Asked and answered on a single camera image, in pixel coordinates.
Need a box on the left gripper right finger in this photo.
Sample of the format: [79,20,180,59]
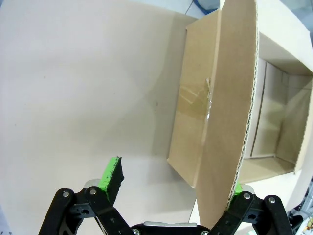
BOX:
[209,181,295,235]

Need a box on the brown cardboard box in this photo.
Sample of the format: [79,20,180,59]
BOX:
[167,0,313,226]

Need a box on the blue cable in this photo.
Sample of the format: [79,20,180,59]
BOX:
[192,0,220,12]

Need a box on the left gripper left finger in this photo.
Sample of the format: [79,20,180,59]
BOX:
[36,156,134,235]

